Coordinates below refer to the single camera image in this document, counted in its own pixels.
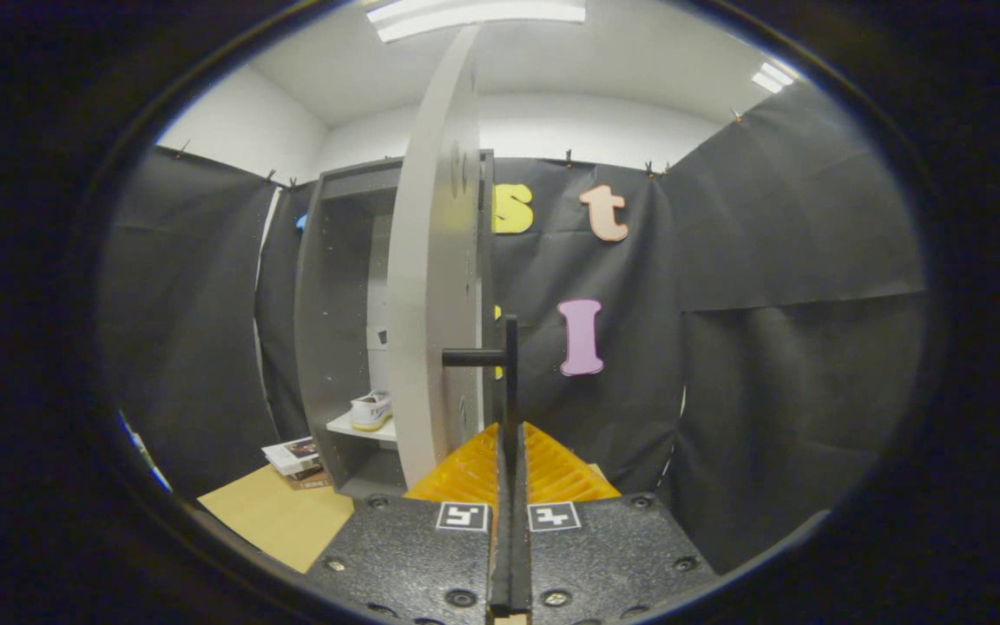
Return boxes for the black door handle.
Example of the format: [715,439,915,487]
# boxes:
[442,314,520,457]

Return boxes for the white shoe yellowish sole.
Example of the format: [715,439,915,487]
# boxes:
[350,391,393,432]

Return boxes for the small ceiling light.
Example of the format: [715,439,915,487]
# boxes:
[750,61,796,95]

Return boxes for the white magazine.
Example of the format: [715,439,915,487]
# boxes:
[261,437,324,477]

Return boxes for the light grey shoe cabinet door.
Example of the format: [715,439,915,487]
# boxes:
[385,24,497,489]

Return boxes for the long ceiling light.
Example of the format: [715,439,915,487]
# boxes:
[365,0,588,43]

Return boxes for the black backdrop cloth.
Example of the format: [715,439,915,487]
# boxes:
[101,82,931,574]

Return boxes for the grey shoe cabinet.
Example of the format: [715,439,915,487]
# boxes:
[294,149,501,500]

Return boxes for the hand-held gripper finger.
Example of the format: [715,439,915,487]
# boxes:
[305,423,512,625]
[511,423,718,625]

